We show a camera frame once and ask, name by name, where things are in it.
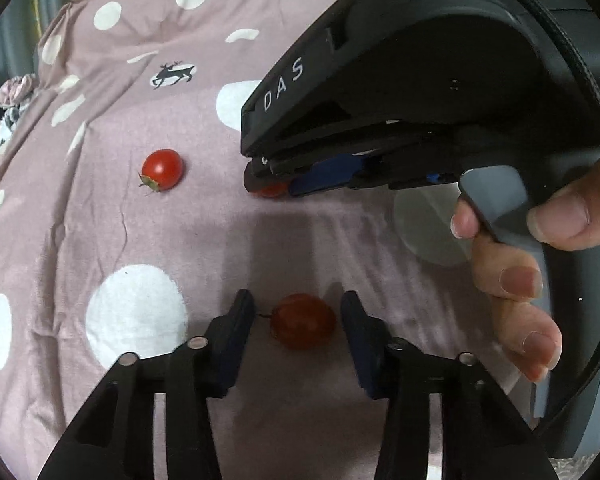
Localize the dark red tomato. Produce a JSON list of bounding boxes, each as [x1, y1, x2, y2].
[[270, 294, 337, 351]]

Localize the pile of clothes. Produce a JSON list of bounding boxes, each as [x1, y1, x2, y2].
[[0, 74, 38, 154]]

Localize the person's right hand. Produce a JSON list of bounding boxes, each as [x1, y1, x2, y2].
[[450, 159, 600, 384]]

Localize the red cherry tomato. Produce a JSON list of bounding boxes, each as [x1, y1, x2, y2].
[[138, 148, 185, 193], [252, 182, 288, 198]]

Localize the pink polka dot cloth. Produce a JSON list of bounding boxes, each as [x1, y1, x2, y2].
[[0, 0, 529, 479]]

